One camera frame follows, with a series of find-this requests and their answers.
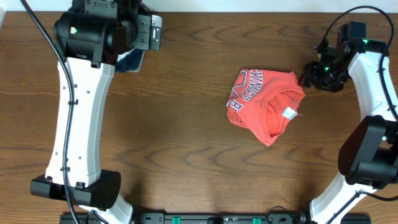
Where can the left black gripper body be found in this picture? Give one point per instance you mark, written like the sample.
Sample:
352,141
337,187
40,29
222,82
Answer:
143,32

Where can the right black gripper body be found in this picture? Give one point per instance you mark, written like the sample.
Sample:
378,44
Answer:
314,76

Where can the red printed t-shirt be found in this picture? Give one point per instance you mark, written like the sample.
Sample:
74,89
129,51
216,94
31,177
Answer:
264,102

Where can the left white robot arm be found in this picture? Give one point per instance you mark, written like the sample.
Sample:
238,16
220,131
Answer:
89,45

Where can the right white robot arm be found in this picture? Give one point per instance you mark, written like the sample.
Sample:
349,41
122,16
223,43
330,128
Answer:
367,161

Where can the navy folded shirt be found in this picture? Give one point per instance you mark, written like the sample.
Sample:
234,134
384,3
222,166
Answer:
130,61

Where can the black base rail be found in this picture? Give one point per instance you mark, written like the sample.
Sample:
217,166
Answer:
275,218

